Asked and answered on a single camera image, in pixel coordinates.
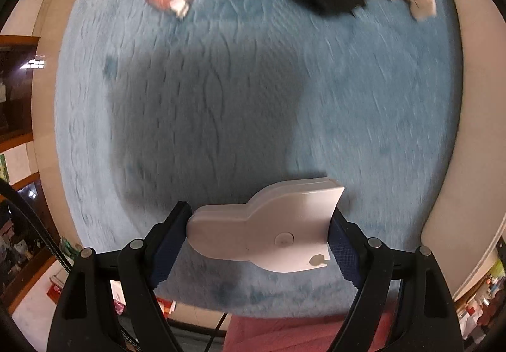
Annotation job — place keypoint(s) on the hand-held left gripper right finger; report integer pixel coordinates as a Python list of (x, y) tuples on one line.
[(344, 253)]

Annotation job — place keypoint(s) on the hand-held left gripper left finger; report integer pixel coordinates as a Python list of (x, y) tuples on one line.
[(170, 253)]

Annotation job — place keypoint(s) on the white bird-shaped plastic tool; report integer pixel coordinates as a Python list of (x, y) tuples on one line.
[(269, 225)]

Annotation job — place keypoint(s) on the pink cloth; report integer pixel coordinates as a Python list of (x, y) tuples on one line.
[(276, 336)]

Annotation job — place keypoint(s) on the red box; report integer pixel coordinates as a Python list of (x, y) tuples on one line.
[(55, 292)]

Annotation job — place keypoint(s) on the blue plush blanket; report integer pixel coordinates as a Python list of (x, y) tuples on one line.
[(237, 98)]

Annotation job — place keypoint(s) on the dark wooden cabinet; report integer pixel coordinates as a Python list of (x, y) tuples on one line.
[(16, 91)]

